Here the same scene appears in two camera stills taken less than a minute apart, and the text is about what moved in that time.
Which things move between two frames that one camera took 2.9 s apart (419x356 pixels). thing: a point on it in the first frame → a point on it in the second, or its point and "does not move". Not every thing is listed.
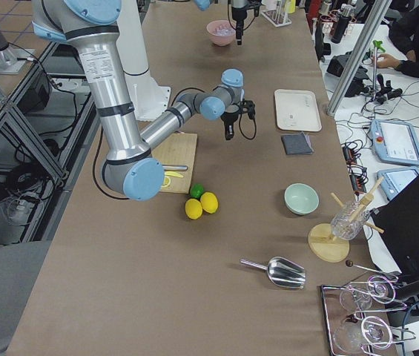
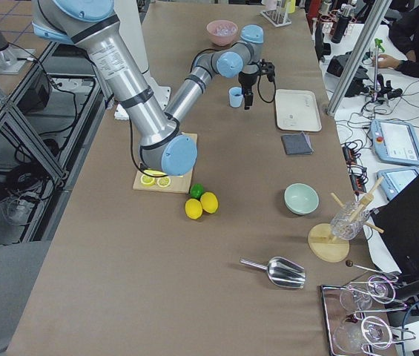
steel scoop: [282, 271] does not move
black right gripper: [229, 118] → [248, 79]
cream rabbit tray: [297, 110] does not move
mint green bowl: [301, 199] does not move
